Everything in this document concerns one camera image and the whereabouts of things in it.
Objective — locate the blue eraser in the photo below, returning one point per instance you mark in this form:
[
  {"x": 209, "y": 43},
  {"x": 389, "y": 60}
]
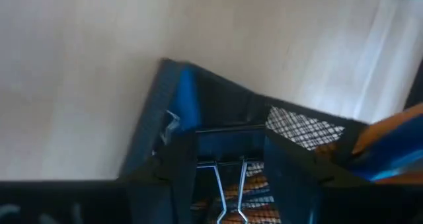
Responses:
[{"x": 186, "y": 101}]

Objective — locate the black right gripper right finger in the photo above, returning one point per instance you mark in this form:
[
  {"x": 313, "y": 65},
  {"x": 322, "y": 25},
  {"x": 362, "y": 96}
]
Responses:
[{"x": 297, "y": 191}]

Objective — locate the black aluminium table frame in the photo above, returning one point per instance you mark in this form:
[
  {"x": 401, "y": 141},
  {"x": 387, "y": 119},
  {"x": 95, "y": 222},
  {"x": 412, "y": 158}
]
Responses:
[{"x": 417, "y": 92}]

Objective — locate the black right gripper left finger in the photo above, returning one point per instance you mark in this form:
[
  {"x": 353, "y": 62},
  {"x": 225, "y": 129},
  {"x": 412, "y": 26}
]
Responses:
[{"x": 165, "y": 184}]

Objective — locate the black mesh desk organizer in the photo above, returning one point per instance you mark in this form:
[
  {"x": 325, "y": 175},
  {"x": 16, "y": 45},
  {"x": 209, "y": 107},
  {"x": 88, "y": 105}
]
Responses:
[{"x": 228, "y": 101}]

